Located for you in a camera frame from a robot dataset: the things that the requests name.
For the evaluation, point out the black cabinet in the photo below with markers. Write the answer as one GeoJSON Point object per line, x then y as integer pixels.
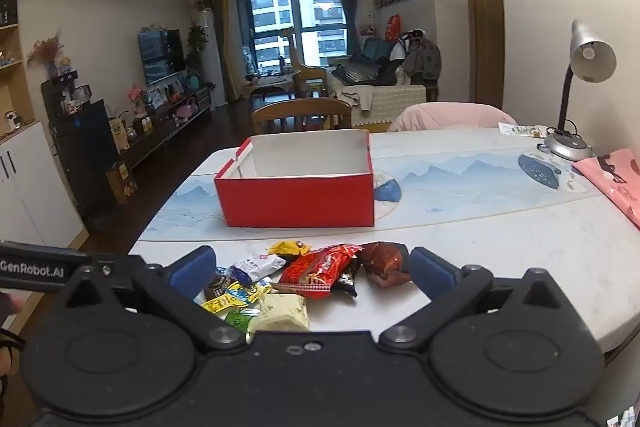
{"type": "Point", "coordinates": [85, 157]}

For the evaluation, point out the yellow wooden armchair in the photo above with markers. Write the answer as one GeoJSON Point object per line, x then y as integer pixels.
{"type": "Point", "coordinates": [305, 74]}

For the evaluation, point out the yellow and blue snack packet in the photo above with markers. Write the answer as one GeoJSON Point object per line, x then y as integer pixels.
{"type": "Point", "coordinates": [240, 296]}

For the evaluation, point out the wooden wall shelf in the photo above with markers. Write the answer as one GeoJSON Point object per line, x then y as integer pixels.
{"type": "Point", "coordinates": [15, 92]}

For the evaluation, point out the wooden coffee table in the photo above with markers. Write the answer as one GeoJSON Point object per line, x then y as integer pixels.
{"type": "Point", "coordinates": [267, 83]}

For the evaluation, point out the black snack packet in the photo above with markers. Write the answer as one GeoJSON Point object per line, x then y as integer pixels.
{"type": "Point", "coordinates": [348, 283]}

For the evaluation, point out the white cabinet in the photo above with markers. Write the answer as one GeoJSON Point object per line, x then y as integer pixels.
{"type": "Point", "coordinates": [35, 192]}

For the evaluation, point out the pink plastic toy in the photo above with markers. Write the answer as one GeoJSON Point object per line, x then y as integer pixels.
{"type": "Point", "coordinates": [192, 108]}

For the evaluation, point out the blue mountain print table mat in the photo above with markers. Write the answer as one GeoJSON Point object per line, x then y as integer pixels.
{"type": "Point", "coordinates": [475, 187]}

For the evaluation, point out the printed paper leaflet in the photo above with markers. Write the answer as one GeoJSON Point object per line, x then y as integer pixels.
{"type": "Point", "coordinates": [520, 130]}

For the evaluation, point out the white standing air conditioner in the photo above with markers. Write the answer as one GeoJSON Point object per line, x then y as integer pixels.
{"type": "Point", "coordinates": [212, 57]}

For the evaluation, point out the grey and yellow curtain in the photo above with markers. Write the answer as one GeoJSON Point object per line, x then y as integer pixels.
{"type": "Point", "coordinates": [222, 37]}

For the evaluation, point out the kraft paper bag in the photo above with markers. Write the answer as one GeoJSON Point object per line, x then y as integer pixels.
{"type": "Point", "coordinates": [119, 134]}

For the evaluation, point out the red snack packet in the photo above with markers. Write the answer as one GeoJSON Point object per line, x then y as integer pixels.
{"type": "Point", "coordinates": [315, 272]}

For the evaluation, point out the dark brown chocolate packet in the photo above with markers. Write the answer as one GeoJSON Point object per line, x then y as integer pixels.
{"type": "Point", "coordinates": [217, 288]}

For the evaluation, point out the person's left hand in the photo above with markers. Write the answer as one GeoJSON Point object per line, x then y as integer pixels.
{"type": "Point", "coordinates": [9, 307]}

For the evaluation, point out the green snack packet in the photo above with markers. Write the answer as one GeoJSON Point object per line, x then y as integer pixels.
{"type": "Point", "coordinates": [237, 319]}

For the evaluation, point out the sofa with cream cover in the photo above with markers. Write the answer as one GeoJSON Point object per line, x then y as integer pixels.
{"type": "Point", "coordinates": [390, 99]}

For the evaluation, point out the large window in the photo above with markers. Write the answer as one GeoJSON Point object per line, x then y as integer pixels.
{"type": "Point", "coordinates": [270, 17]}

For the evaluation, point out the dried flower bunch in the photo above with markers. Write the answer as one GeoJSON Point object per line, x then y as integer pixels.
{"type": "Point", "coordinates": [45, 49]}

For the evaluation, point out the pink bag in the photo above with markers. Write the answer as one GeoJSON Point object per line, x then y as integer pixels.
{"type": "Point", "coordinates": [617, 187]}

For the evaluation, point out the wooden dining chair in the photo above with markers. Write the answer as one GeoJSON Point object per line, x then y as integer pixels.
{"type": "Point", "coordinates": [300, 107]}

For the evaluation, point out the cream-coloured snack packet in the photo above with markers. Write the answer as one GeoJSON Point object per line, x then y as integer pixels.
{"type": "Point", "coordinates": [280, 314]}

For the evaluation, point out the pink flower bouquet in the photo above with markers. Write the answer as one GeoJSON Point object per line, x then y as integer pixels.
{"type": "Point", "coordinates": [136, 94]}

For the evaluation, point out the white blue-edged biscuit packet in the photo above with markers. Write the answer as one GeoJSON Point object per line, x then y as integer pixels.
{"type": "Point", "coordinates": [257, 266]}

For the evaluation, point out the brown wooden door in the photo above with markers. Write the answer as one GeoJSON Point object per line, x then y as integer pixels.
{"type": "Point", "coordinates": [482, 32]}

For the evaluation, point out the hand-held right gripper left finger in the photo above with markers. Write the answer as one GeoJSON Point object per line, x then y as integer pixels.
{"type": "Point", "coordinates": [192, 271]}

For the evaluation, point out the red cardboard box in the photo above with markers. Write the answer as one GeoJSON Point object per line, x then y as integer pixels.
{"type": "Point", "coordinates": [300, 202]}

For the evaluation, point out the pink cloth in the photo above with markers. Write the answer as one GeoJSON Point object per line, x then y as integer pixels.
{"type": "Point", "coordinates": [450, 117]}

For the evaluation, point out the pile of dark clothes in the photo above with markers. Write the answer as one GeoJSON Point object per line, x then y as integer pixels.
{"type": "Point", "coordinates": [422, 57]}

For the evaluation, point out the dark low television cabinet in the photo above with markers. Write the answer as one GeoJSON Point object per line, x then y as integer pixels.
{"type": "Point", "coordinates": [165, 132]}

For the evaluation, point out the brown cardboard box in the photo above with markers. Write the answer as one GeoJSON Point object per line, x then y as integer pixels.
{"type": "Point", "coordinates": [121, 184]}

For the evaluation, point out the flat-screen television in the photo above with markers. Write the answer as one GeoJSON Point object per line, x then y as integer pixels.
{"type": "Point", "coordinates": [160, 57]}

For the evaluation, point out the silver desk lamp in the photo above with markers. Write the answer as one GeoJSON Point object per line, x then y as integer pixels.
{"type": "Point", "coordinates": [592, 57]}

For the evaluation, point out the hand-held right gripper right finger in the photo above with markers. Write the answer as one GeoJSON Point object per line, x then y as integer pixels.
{"type": "Point", "coordinates": [432, 273]}

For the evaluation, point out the dark red-brown foil packet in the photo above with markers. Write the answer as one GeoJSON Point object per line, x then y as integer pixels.
{"type": "Point", "coordinates": [385, 262]}

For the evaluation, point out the red gift bag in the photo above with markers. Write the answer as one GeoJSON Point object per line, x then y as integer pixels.
{"type": "Point", "coordinates": [393, 28]}

